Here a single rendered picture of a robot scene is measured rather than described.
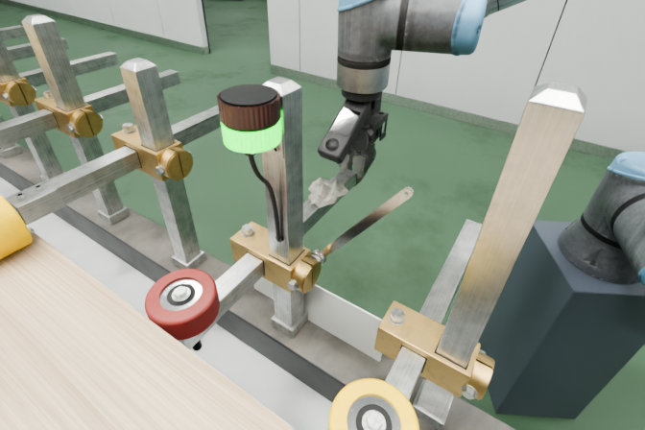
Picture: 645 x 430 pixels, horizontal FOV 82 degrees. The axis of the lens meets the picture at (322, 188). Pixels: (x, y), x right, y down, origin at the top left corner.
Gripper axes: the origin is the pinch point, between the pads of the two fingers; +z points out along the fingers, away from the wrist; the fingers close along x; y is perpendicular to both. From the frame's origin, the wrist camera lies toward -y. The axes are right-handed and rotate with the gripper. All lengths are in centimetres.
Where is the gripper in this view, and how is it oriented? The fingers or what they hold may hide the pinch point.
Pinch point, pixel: (350, 182)
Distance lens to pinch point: 76.9
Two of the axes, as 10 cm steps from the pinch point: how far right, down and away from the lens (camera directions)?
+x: -8.3, -3.3, 4.4
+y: 5.5, -5.1, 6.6
